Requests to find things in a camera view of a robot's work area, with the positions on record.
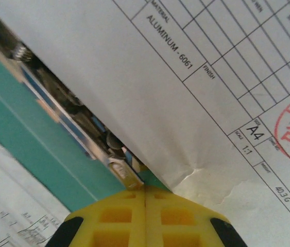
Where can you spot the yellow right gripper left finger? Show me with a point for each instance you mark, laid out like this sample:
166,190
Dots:
113,218

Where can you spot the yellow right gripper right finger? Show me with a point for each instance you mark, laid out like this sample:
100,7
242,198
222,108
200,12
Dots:
178,221

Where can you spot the white technical drawing paper sheet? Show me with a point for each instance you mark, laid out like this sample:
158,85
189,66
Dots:
160,103

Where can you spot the green paper folder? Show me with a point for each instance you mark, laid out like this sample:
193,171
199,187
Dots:
18,108

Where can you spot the silver folder clip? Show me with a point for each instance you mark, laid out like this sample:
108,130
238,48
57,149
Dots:
124,175

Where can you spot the white drawing sheet inside folder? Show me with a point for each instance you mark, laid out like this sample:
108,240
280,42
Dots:
5,193

